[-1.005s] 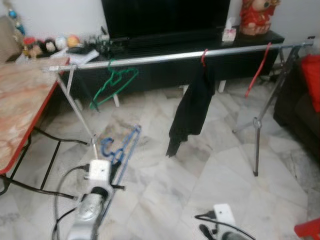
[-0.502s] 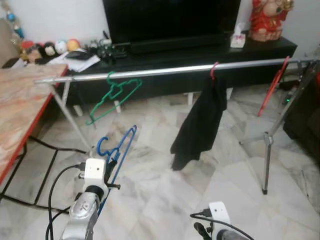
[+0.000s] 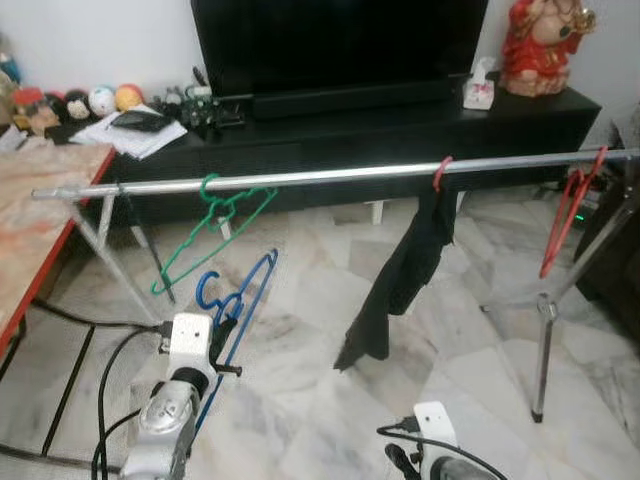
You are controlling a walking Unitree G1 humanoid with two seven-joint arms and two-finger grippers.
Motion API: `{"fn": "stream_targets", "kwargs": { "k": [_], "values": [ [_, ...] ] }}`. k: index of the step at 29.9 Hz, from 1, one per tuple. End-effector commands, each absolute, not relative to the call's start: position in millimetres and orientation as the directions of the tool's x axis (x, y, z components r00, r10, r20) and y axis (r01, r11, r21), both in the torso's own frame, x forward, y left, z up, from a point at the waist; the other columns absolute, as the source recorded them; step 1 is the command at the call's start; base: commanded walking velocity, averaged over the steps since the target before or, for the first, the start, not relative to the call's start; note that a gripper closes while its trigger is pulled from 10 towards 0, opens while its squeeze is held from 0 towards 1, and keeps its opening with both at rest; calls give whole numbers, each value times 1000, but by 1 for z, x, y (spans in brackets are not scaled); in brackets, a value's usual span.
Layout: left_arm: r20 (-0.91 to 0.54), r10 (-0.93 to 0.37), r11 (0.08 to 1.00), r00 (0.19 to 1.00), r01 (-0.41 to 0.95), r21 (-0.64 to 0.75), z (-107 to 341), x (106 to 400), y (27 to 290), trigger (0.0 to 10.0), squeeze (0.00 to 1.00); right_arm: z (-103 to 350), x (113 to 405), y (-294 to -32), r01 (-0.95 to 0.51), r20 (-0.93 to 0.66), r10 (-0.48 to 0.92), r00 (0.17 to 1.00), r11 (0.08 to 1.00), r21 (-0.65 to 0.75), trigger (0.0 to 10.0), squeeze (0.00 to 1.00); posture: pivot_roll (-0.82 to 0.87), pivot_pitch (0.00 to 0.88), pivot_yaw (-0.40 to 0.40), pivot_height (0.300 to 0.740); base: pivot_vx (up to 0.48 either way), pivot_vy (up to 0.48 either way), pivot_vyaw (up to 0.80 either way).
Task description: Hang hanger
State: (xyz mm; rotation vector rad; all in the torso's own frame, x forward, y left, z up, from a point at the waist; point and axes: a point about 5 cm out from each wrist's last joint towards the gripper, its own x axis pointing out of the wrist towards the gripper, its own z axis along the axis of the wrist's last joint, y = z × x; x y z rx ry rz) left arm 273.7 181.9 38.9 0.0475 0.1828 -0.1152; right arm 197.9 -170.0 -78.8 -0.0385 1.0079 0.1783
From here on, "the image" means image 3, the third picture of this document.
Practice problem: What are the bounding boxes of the marble pattern folding table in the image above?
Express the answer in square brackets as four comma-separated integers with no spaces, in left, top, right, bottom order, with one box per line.
[0,140,166,471]

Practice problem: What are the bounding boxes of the silver metal clothes rail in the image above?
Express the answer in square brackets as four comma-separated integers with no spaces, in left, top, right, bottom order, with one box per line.
[30,148,640,423]

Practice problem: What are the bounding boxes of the green plastic clothes hanger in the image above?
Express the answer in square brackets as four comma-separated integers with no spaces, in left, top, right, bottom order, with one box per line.
[152,175,280,297]

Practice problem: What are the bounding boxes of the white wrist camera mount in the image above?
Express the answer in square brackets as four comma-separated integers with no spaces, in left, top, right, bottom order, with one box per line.
[413,402,459,461]
[165,313,216,376]

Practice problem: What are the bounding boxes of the black TV stand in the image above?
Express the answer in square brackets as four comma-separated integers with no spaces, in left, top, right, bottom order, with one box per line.
[45,85,601,226]

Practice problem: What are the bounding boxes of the white paper sheets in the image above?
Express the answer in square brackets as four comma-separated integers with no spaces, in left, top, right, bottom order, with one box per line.
[70,105,189,161]

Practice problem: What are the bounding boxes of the red empty clothes hanger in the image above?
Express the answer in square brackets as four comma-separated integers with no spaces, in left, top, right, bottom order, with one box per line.
[540,148,609,279]

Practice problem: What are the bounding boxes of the red lid jar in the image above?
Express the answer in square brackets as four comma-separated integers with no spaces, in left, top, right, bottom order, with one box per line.
[10,87,46,131]

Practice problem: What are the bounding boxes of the white round doll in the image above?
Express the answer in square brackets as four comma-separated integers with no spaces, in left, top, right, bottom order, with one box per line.
[88,86,117,117]

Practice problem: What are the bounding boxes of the black flat television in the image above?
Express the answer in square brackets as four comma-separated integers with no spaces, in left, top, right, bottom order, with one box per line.
[190,0,489,101]

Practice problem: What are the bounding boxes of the blue plastic clothes hanger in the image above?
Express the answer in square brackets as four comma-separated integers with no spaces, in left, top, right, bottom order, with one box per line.
[195,250,280,431]

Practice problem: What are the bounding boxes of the orange round doll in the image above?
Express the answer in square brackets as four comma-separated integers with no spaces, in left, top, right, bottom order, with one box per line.
[114,83,144,112]

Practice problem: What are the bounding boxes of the black wallet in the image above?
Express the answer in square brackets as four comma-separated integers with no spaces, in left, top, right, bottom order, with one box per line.
[110,110,173,134]

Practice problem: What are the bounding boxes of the red fortune god statue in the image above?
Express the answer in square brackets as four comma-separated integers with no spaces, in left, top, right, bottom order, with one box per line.
[500,0,598,98]

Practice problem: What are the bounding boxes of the red hanger under shirt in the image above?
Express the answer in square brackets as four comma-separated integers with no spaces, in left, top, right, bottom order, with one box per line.
[433,155,455,193]

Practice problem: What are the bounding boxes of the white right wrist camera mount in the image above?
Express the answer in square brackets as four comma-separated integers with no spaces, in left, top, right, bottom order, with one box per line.
[413,402,459,461]

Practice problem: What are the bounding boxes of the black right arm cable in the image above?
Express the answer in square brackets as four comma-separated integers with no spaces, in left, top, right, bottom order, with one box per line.
[377,420,513,480]

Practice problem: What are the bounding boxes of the white tissue box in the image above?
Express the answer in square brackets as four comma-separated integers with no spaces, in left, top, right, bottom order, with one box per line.
[463,57,498,109]

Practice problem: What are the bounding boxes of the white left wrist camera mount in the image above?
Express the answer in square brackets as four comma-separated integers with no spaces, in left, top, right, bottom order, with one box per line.
[165,313,216,376]

